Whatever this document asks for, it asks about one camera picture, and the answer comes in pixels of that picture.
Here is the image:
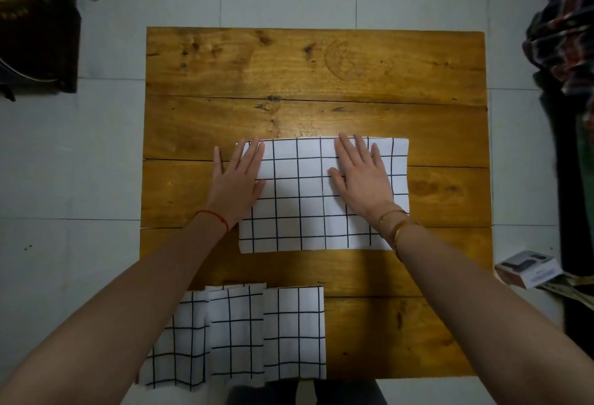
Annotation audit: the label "person's right hand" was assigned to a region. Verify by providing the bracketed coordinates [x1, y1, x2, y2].
[328, 133, 409, 229]

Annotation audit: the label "green cloth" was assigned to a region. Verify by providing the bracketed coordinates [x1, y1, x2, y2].
[577, 111, 594, 215]

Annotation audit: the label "person's left forearm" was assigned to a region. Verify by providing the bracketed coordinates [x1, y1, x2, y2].
[0, 214, 229, 405]

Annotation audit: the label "wooden table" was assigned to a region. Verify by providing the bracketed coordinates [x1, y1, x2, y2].
[137, 26, 494, 380]

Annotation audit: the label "beige perforated strap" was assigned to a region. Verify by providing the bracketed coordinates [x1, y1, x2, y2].
[540, 272, 594, 310]

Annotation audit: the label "thin gold chain bracelet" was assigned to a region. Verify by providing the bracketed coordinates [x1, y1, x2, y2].
[376, 208, 409, 227]

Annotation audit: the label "cream and denim armchair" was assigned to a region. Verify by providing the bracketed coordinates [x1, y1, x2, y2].
[0, 0, 82, 102]

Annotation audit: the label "person's right forearm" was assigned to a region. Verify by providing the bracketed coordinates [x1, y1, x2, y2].
[382, 216, 594, 405]

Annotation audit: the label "long cream and denim sofa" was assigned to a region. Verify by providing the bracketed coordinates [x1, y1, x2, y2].
[533, 0, 594, 359]

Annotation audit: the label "person's left hand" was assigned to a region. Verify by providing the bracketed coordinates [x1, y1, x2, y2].
[204, 137, 268, 233]

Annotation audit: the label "red string bracelet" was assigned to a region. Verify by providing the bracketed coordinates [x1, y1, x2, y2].
[194, 209, 231, 233]

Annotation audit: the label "gold bangle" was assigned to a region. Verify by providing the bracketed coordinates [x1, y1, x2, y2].
[389, 219, 421, 261]

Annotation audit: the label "grid cloth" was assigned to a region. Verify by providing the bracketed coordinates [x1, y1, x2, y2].
[235, 136, 411, 255]
[262, 284, 327, 381]
[138, 290, 210, 391]

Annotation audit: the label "small white orange box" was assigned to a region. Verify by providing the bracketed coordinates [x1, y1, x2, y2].
[494, 250, 563, 290]

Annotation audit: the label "red plaid blanket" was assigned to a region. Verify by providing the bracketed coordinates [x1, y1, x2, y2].
[523, 0, 594, 127]

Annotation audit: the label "person's denim trousers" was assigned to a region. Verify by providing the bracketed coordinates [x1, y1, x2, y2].
[227, 377, 389, 405]

